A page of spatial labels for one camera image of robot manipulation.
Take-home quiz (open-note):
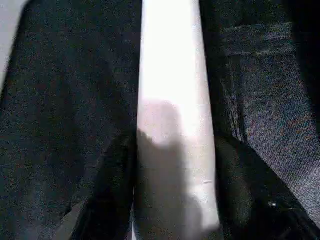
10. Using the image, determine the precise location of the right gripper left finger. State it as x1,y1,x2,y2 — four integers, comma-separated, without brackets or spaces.
72,129,138,240

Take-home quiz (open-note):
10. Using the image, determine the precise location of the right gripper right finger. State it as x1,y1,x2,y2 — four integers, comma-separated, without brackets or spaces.
214,137,320,240

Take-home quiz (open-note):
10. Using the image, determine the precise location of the white plastic table leg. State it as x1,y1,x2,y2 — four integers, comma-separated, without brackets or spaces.
132,0,225,240

